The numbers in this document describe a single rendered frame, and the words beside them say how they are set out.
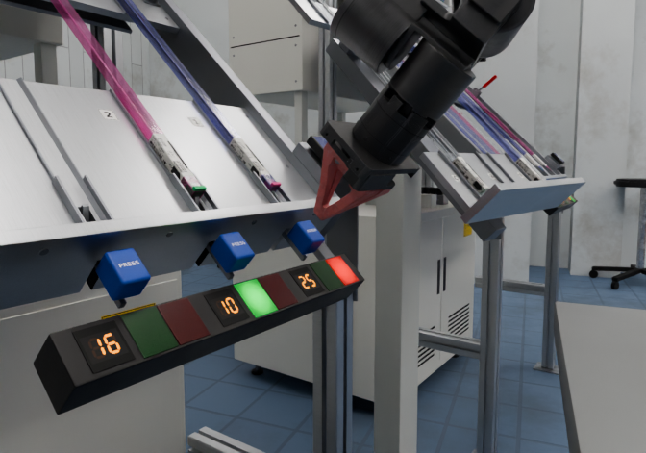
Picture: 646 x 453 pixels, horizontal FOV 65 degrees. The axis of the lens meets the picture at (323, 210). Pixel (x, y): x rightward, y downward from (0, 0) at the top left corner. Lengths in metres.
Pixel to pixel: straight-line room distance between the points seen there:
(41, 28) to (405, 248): 0.78
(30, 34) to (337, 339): 0.78
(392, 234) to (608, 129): 3.07
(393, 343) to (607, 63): 3.19
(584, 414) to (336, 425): 0.38
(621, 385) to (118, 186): 0.44
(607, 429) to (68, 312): 0.62
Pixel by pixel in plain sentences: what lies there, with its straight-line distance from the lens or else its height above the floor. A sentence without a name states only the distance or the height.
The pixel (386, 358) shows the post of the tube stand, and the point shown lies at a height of 0.42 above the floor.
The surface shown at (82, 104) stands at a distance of 0.55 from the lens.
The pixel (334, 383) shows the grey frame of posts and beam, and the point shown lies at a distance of 0.70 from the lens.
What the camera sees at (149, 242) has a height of 0.71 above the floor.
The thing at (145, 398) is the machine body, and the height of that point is 0.42.
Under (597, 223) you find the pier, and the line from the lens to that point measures 3.89.
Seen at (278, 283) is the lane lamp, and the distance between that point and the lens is 0.49.
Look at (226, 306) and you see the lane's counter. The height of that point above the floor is 0.66.
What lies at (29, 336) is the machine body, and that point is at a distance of 0.75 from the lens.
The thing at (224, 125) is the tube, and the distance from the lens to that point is 0.62.
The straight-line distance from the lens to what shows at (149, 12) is 0.82.
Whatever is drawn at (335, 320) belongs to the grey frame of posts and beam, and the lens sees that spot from 0.67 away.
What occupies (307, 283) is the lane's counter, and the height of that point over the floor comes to 0.66.
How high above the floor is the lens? 0.78
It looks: 5 degrees down
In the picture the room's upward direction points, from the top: straight up
